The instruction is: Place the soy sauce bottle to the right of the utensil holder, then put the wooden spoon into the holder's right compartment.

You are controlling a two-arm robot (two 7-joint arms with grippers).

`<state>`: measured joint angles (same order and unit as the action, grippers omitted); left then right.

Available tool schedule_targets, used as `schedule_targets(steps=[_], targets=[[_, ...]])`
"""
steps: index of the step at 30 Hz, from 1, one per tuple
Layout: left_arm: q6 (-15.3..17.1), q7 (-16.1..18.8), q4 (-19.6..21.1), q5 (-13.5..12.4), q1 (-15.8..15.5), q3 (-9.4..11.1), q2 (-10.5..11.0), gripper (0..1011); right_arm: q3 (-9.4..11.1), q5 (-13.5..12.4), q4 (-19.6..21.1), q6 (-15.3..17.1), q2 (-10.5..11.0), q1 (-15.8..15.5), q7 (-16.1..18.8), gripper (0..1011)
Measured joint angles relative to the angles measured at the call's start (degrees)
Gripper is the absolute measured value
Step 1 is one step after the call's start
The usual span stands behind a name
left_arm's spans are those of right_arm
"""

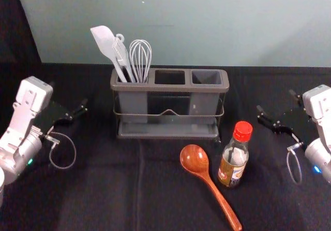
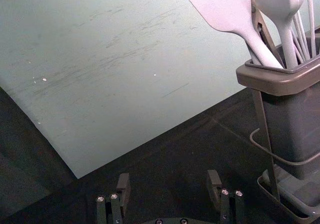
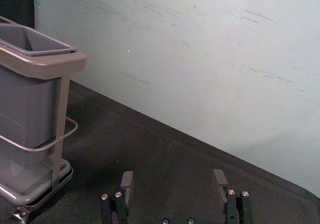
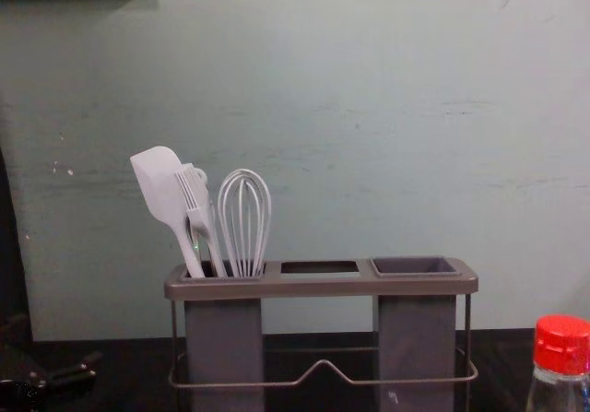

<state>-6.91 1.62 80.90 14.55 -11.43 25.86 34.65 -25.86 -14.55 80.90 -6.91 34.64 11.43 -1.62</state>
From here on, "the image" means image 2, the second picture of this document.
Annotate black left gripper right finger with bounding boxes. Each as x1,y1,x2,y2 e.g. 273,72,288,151
206,169,246,224

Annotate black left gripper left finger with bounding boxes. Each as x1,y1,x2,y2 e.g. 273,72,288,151
96,173,132,224

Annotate black table cloth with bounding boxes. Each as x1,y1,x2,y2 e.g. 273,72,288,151
0,85,320,224

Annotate black rack with steel bars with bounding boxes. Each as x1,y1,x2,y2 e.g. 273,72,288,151
249,87,320,220

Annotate grey utensil holder bin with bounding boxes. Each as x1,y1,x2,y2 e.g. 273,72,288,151
236,35,320,182

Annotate dark metal tongs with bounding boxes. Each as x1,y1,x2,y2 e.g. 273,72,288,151
249,0,281,62

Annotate grey silicone spatula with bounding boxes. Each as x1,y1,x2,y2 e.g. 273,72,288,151
174,0,286,70

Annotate grey silicone basting brush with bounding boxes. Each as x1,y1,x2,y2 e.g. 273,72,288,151
250,0,305,68

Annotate plain pale wall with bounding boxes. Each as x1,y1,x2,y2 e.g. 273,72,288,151
0,0,320,180

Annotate grey wire whisk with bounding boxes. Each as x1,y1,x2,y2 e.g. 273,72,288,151
291,0,319,62

